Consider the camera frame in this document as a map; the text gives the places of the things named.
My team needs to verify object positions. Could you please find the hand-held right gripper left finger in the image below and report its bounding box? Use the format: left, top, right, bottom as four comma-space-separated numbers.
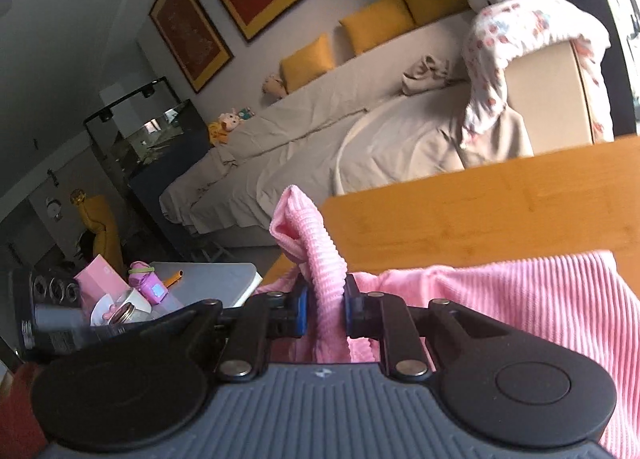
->
150, 285, 309, 382

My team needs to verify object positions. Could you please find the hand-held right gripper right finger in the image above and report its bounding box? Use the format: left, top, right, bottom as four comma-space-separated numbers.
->
342, 274, 506, 380

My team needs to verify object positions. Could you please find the pink corduroy dress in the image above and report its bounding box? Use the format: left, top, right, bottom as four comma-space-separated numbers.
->
250, 184, 640, 459

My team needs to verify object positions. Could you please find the pink box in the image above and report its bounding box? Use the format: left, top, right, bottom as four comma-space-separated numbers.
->
74, 254, 126, 302

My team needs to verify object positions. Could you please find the white round container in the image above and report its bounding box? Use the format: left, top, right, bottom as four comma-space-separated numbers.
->
90, 289, 153, 327

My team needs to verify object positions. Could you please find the grey side table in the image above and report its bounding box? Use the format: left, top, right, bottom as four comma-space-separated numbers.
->
145, 261, 263, 312

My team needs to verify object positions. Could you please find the purple toy bottle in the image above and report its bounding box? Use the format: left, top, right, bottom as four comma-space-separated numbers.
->
127, 261, 168, 305

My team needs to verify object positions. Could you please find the red cloth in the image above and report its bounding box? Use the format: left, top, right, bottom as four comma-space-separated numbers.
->
0, 361, 48, 459

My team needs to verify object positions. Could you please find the dark fish tank stand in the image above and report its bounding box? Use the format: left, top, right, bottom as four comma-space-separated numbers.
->
127, 131, 221, 262

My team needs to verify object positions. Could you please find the beige covered sofa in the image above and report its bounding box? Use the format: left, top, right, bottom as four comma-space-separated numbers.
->
159, 0, 616, 247

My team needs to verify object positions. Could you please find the glass fish tank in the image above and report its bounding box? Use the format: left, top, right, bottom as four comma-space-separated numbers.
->
84, 78, 208, 174

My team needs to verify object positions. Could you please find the white pink plush doll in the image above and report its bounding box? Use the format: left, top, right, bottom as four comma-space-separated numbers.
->
219, 109, 244, 134

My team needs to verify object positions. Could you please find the beige bear plush toy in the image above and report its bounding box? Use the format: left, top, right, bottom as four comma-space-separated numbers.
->
262, 74, 289, 98

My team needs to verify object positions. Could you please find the beige crumpled cloth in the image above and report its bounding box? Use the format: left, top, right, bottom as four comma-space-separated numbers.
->
402, 55, 453, 96

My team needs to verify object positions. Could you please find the floral white quilt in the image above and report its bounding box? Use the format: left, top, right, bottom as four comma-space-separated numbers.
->
459, 0, 615, 150

